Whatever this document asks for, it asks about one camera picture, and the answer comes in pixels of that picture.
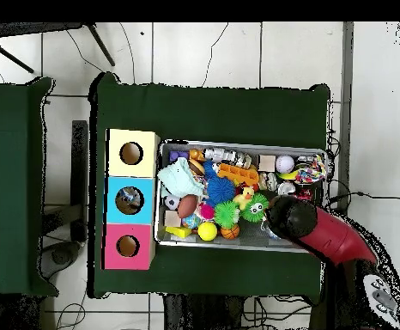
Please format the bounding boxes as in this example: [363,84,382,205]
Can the grey stand base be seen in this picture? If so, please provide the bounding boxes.
[39,240,84,280]

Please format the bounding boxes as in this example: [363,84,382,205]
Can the orange toy building block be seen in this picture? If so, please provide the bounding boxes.
[216,162,260,186]

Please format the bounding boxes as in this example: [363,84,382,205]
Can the dark green side table cloth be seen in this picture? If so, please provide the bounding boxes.
[0,76,59,297]

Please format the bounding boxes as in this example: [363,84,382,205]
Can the silver toy robot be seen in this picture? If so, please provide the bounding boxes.
[203,146,252,169]

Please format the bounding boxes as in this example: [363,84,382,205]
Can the black tripod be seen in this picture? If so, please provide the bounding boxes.
[0,21,116,74]

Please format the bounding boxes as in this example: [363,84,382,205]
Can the mint green cloth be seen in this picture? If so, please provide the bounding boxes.
[156,156,206,199]

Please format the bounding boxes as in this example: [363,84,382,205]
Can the green spiky ball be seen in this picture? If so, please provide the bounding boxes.
[213,192,270,229]

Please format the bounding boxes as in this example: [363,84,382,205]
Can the shallow metal mesh bin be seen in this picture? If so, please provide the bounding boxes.
[153,138,328,254]

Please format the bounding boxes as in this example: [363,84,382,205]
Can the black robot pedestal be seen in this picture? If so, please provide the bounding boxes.
[163,294,244,330]

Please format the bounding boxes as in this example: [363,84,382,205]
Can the toy hamburger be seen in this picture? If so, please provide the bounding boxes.
[188,158,206,176]

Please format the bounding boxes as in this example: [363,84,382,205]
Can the clear bottle with blue label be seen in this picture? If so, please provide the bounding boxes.
[118,187,142,208]

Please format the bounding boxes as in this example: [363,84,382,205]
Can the wooden box with three holes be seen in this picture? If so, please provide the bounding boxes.
[100,128,161,271]

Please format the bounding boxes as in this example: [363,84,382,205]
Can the yellow plush duck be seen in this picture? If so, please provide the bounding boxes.
[232,186,256,211]

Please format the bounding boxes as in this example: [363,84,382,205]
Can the black power cable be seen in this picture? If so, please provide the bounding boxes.
[328,190,400,205]

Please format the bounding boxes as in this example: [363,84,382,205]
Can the yellow foam ball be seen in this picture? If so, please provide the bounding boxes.
[197,221,218,242]

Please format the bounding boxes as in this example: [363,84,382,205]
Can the crushed clear plastic bottle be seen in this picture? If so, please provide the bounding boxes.
[260,222,281,241]

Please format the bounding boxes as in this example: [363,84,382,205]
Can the blue spiky ball with eyes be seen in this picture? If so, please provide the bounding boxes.
[203,160,220,180]

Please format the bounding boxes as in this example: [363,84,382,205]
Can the black panel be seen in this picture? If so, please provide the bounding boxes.
[70,119,89,241]

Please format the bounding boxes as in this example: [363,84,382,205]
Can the small soccer ball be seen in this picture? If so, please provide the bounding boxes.
[163,193,181,211]

